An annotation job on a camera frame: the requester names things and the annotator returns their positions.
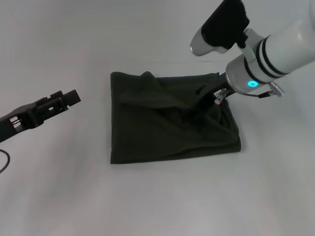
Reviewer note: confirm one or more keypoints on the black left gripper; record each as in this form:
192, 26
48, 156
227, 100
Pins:
29, 115

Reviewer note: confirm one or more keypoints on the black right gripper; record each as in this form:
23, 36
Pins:
214, 91

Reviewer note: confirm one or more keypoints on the dark green FREE t-shirt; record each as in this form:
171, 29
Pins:
160, 127

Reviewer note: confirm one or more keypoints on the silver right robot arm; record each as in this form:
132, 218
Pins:
275, 49

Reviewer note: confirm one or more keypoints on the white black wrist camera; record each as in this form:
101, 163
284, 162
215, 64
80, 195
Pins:
221, 27

